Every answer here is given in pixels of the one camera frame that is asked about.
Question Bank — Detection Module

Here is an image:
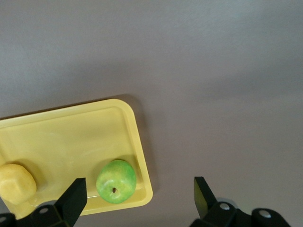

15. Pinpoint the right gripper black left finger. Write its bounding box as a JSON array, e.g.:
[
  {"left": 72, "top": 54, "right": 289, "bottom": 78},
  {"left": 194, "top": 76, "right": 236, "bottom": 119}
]
[{"left": 0, "top": 177, "right": 87, "bottom": 227}]

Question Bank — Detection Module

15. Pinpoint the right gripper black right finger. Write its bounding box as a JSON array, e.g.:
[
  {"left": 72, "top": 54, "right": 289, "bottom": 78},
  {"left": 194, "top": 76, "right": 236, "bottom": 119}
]
[{"left": 190, "top": 176, "right": 289, "bottom": 227}]

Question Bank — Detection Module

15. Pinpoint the green apple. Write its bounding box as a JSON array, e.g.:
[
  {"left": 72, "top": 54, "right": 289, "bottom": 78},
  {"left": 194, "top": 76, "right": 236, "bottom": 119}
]
[{"left": 96, "top": 159, "right": 137, "bottom": 204}]

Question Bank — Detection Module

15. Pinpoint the yellow potato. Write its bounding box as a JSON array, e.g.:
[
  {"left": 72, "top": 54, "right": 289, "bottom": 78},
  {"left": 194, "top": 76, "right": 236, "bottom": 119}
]
[{"left": 0, "top": 164, "right": 37, "bottom": 205}]

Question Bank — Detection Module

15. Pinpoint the yellow plastic tray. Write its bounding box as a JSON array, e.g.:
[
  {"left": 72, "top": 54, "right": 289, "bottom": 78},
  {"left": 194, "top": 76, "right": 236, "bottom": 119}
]
[{"left": 0, "top": 98, "right": 154, "bottom": 219}]

